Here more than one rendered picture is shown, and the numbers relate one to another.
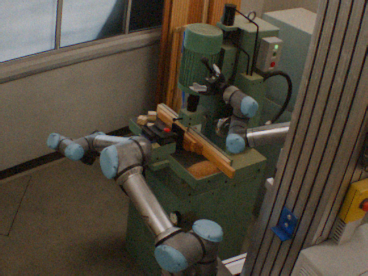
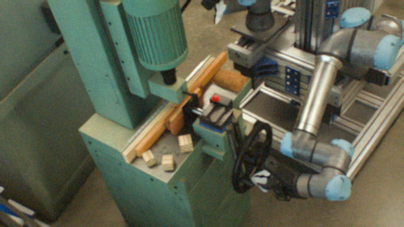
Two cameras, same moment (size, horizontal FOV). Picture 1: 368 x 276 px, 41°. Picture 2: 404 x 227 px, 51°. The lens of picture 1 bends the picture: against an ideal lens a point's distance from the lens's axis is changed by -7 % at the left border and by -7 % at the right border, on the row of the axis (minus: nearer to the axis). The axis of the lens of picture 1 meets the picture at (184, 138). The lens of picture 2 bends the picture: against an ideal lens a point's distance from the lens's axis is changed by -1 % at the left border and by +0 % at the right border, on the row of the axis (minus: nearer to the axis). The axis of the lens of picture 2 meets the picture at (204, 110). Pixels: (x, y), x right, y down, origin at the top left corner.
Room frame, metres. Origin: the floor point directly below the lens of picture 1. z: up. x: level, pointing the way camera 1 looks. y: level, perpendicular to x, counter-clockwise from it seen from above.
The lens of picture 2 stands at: (2.36, 1.19, 2.13)
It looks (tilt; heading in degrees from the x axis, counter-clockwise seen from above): 46 degrees down; 262
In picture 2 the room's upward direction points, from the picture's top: 10 degrees counter-clockwise
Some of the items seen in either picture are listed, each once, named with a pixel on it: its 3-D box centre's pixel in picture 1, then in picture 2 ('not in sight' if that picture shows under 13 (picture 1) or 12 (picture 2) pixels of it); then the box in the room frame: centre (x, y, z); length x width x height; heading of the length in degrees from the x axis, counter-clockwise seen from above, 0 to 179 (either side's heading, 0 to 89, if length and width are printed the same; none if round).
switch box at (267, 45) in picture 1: (269, 54); not in sight; (2.40, -0.35, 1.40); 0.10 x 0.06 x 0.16; 131
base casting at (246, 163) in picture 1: (200, 157); (161, 125); (2.37, -0.11, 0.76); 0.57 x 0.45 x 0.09; 131
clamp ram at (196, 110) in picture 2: (172, 135); (197, 111); (2.22, 0.06, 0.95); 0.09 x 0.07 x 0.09; 41
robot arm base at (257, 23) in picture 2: not in sight; (259, 14); (1.74, -0.55, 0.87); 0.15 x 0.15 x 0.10
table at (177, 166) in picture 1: (169, 149); (201, 125); (2.22, 0.06, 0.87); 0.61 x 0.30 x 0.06; 41
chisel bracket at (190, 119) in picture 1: (193, 117); (168, 87); (2.30, -0.03, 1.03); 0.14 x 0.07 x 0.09; 131
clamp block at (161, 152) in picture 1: (156, 146); (218, 125); (2.16, 0.13, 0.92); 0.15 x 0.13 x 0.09; 41
